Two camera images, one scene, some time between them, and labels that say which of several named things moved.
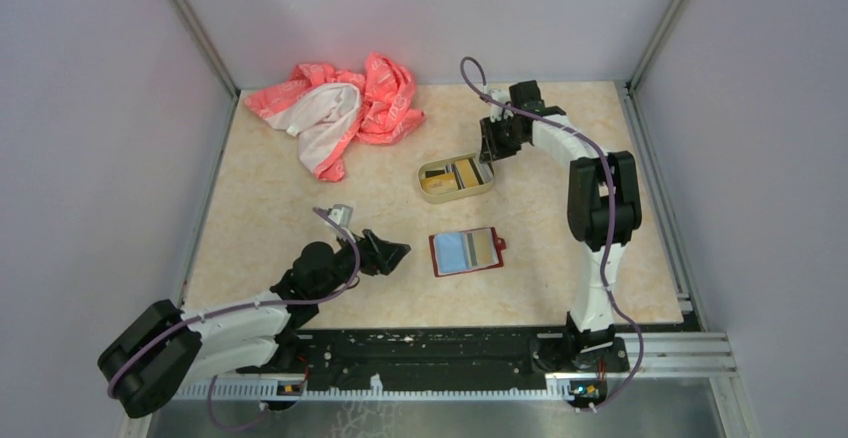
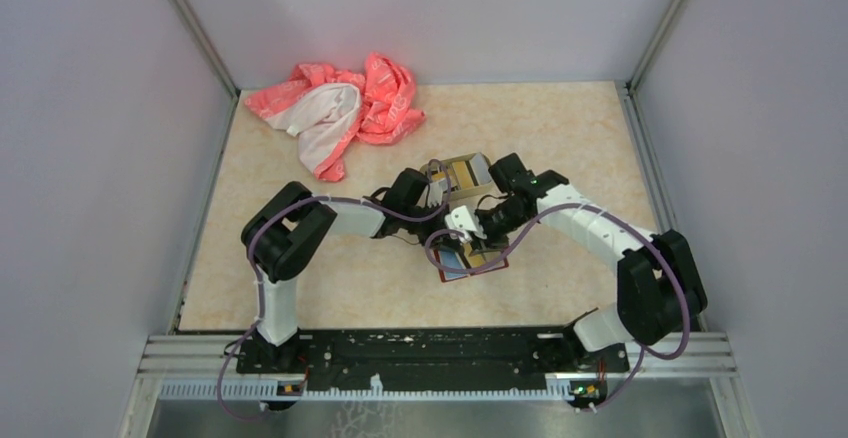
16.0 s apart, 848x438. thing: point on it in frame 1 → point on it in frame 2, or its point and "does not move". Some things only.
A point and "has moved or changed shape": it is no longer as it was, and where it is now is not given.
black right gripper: (491, 149) → (491, 242)
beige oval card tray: (447, 179) does not move
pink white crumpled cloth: (327, 110) does not move
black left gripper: (379, 255) → (439, 225)
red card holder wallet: (466, 251) has moved or changed shape
